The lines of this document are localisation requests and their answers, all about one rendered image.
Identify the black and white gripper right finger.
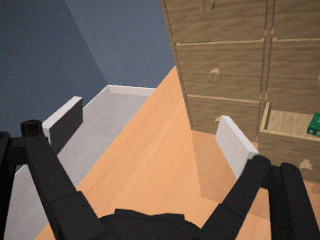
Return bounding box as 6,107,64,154
192,115,320,240

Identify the green 9v battery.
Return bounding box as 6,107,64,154
306,112,320,137

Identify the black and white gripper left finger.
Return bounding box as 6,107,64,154
0,96,115,240

